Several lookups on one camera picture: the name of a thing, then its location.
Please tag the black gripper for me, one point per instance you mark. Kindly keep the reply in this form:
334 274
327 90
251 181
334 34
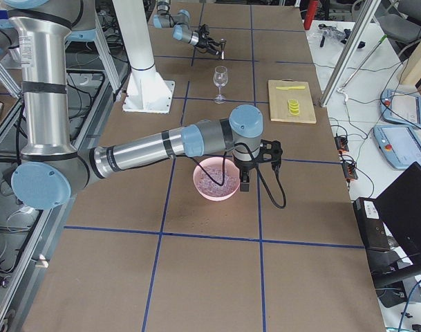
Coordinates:
243 166
204 43

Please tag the steel double jigger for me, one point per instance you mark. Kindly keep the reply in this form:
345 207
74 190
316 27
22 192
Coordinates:
222 44

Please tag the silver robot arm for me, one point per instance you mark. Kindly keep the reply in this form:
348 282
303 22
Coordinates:
52 169
180 23

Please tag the clear wine glass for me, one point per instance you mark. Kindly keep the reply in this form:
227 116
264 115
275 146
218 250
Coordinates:
220 79

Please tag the clear ice cubes pile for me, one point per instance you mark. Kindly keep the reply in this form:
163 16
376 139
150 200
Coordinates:
216 182

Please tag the pink bowl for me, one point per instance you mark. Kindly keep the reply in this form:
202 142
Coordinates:
218 162

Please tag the bamboo cutting board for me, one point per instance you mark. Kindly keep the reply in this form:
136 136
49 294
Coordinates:
278 102

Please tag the yellow plastic knife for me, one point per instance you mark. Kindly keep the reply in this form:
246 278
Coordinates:
288 88

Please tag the near teach pendant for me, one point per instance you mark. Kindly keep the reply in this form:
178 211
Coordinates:
399 144

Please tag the teach pendant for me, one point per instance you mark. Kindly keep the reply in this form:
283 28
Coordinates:
401 108
399 144

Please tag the far teach pendant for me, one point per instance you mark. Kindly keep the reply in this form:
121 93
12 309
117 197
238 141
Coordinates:
401 108

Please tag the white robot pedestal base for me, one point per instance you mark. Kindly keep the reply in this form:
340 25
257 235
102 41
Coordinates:
147 92

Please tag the aluminium frame post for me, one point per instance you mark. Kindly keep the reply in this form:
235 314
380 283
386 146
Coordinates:
365 16

